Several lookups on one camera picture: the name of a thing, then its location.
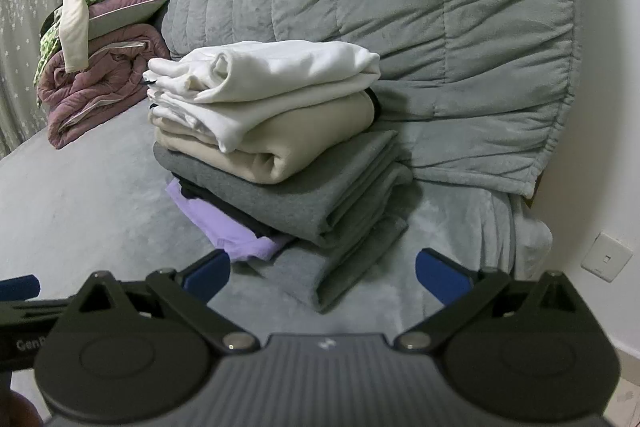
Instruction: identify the light grey folded garment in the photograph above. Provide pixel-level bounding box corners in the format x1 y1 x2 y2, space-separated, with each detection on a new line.
272 212 411 313

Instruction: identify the white printed sweatshirt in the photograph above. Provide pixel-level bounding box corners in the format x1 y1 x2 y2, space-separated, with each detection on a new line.
144 39 382 104

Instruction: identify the beige folded garment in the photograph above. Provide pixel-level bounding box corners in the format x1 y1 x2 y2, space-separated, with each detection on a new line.
152 92 378 185

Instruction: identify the purple folded garment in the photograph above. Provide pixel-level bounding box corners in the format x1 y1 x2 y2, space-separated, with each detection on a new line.
165 179 296 263

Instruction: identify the grey bed blanket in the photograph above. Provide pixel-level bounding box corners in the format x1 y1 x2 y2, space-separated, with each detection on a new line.
0 102 553 338

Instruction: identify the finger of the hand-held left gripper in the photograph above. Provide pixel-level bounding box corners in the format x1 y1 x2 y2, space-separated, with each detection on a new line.
0 298 71 325
0 274 42 303

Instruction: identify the green patterned cloth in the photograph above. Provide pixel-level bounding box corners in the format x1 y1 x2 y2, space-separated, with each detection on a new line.
32 0 108 88

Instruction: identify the white folded garment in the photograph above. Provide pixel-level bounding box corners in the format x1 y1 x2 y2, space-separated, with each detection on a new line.
147 79 373 154

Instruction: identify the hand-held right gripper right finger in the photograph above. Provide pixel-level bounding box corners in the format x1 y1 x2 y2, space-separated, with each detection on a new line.
395 248 583 353

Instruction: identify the dark grey folded garment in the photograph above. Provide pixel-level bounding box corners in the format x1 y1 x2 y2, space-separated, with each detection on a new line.
152 129 413 248

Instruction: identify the white wall socket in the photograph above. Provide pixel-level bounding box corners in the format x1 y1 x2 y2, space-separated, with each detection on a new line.
580 232 635 284

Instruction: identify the pink folded quilt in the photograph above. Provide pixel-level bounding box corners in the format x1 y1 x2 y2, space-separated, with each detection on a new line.
36 24 172 150

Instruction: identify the black folded garment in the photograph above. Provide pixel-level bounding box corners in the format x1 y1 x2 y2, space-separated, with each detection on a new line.
177 179 281 240

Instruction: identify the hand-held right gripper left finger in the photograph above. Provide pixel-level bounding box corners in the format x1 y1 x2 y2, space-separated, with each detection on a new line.
65 250 261 354

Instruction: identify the pink grey-edged pillow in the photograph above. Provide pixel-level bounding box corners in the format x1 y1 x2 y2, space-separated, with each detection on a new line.
86 0 172 42

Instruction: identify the cream garment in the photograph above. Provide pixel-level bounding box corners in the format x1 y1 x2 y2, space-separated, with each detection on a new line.
52 0 123 74

